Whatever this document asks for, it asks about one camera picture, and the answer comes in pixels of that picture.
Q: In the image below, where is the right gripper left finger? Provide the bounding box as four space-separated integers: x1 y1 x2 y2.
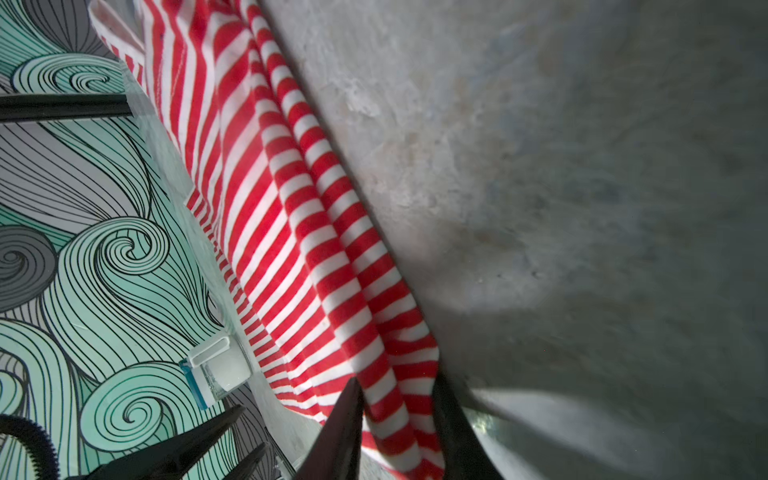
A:
294 378 364 480

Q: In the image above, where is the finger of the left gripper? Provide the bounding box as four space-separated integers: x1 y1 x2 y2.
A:
84 405 244 480
223 443 267 480

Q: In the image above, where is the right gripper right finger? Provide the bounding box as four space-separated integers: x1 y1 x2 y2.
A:
432 372 503 480

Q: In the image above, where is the red white striped tank top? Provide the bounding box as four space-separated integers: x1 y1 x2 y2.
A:
89 1 447 479

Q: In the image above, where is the teal round lid left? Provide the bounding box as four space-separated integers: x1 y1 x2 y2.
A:
178 330 253 410

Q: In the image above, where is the black corner frame post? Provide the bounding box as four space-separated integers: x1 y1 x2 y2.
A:
1 94 133 123

